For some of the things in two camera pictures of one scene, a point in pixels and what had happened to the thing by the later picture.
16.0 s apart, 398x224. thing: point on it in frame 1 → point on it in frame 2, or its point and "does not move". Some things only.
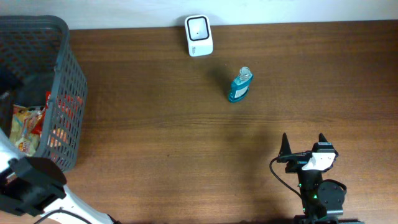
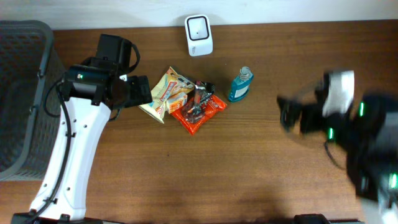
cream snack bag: x=23 y=122 → x=171 y=84
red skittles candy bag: x=60 y=114 → x=215 y=106
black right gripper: x=296 y=160 → x=307 y=111
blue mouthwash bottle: x=240 y=85 does not move
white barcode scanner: x=199 y=33 does not move
